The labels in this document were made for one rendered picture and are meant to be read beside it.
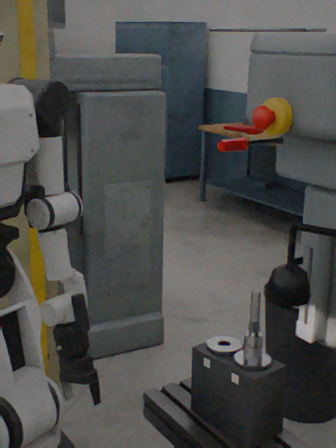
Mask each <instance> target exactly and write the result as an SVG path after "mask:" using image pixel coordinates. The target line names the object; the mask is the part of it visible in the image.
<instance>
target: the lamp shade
mask: <svg viewBox="0 0 336 448"><path fill-rule="evenodd" d="M309 296H310V283H309V279H308V275H307V272H306V271H305V270H304V269H303V268H301V267H300V266H298V265H296V264H294V265H293V266H288V265H287V264H286V263H284V264H281V265H279V266H277V267H275V269H274V270H273V272H272V274H271V277H270V279H269V282H268V293H267V298H268V299H269V300H270V301H271V302H273V303H276V304H279V305H283V306H301V305H305V304H307V303H308V302H309Z"/></svg>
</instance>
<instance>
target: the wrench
mask: <svg viewBox="0 0 336 448"><path fill-rule="evenodd" d="M326 29H327V28H287V27H281V28H242V27H209V28H208V30H209V31H213V32H261V33H265V32H267V33H284V32H326Z"/></svg>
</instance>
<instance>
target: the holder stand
mask: <svg viewBox="0 0 336 448"><path fill-rule="evenodd" d="M191 366H192V389H191V411H193V412H194V413H196V414H197V415H198V416H200V417H201V418H203V419H204V420H206V421H207V422H209V423H210V424H212V425H214V426H215V427H217V428H218V429H220V430H221V431H223V432H225V433H226V434H228V435H229V436H231V437H232V438H234V439H236V440H237V441H239V442H240V443H242V444H243V445H245V446H246V447H248V448H255V447H257V446H259V445H261V444H263V443H264V442H266V441H268V440H270V439H272V438H274V437H275V436H277V435H279V434H281V433H282V432H283V423H284V417H283V408H284V394H285V381H286V368H287V367H286V365H284V364H283V363H281V362H279V361H277V360H275V359H273V358H271V357H270V356H269V355H268V354H266V353H265V352H263V354H262V360H261V361H259V362H248V361H246V360H244V359H243V343H241V342H240V341H239V340H237V339H236V338H234V337H231V336H227V335H225V334H224V335H221V336H215V337H212V338H210V339H208V341H205V342H203V343H200V344H197V345H195V346H192V355H191Z"/></svg>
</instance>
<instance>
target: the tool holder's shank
mask: <svg viewBox="0 0 336 448"><path fill-rule="evenodd" d="M260 308H261V290H260V289H252V290H251V304H250V320H249V325H248V329H247V330H248V331H249V334H250V335H253V336H257V335H258V334H259V332H260V331H261V328H260Z"/></svg>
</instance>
